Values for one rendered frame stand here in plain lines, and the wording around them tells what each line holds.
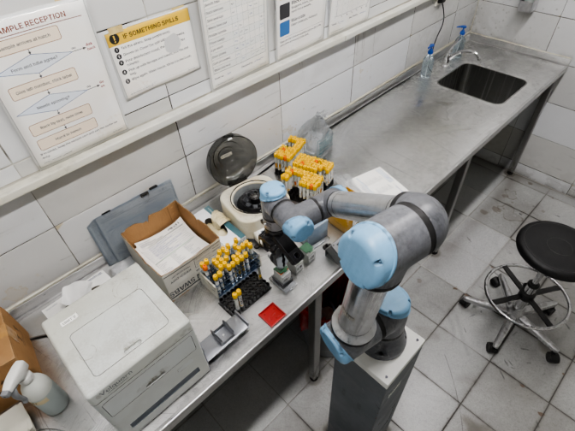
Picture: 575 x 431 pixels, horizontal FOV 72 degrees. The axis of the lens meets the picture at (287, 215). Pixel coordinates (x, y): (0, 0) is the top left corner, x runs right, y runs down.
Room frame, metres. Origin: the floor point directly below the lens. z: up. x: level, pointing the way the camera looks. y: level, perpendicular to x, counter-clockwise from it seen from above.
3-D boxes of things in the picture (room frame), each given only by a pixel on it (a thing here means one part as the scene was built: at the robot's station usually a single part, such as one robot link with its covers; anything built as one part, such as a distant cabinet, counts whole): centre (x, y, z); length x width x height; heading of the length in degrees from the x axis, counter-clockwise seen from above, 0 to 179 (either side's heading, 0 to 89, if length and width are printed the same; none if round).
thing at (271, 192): (0.85, 0.04, 1.27); 0.09 x 0.08 x 0.11; 31
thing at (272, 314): (0.71, 0.07, 0.88); 0.07 x 0.07 x 0.01; 42
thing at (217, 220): (1.08, 0.27, 0.92); 0.24 x 0.12 x 0.10; 42
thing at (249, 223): (1.17, 0.12, 0.94); 0.30 x 0.24 x 0.12; 33
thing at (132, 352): (0.55, 0.45, 1.03); 0.31 x 0.27 x 0.30; 132
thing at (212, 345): (0.61, 0.24, 0.92); 0.21 x 0.07 x 0.05; 132
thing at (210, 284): (0.89, 0.22, 0.91); 0.20 x 0.10 x 0.07; 132
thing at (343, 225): (1.14, -0.24, 0.93); 0.13 x 0.13 x 0.10; 38
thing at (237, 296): (0.79, 0.16, 0.93); 0.17 x 0.09 x 0.11; 133
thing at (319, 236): (1.03, -0.10, 0.92); 0.10 x 0.07 x 0.10; 127
